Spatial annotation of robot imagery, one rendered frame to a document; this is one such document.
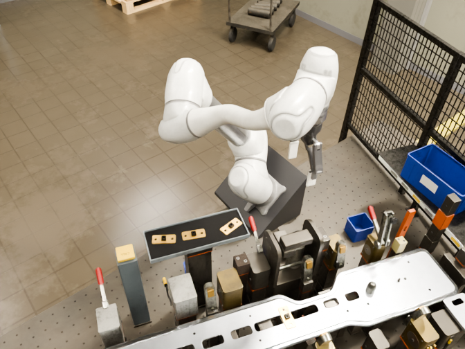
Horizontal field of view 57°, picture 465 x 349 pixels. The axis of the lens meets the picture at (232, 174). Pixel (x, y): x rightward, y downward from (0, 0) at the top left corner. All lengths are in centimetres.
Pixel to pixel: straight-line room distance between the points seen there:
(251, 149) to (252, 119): 85
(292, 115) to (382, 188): 160
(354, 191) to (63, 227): 203
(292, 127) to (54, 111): 362
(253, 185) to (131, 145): 205
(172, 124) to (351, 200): 126
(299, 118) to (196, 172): 255
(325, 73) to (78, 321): 143
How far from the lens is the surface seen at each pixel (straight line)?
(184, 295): 150
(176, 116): 149
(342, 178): 254
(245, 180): 193
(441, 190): 202
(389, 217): 169
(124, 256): 155
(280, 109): 101
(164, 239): 156
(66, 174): 369
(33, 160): 392
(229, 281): 155
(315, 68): 113
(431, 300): 179
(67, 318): 202
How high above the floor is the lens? 239
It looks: 43 degrees down
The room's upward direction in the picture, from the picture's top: 2 degrees clockwise
